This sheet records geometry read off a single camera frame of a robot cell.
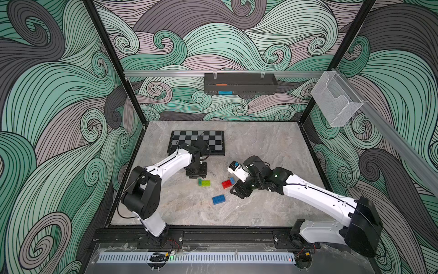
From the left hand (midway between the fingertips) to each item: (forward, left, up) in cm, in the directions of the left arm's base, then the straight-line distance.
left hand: (202, 175), depth 86 cm
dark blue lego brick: (-10, -8, -5) cm, 14 cm away
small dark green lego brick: (-1, +2, -6) cm, 6 cm away
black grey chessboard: (+27, -6, -4) cm, 28 cm away
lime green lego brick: (-1, -1, -6) cm, 7 cm away
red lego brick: (-2, -13, -6) cm, 14 cm away
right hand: (-8, -17, +5) cm, 19 cm away
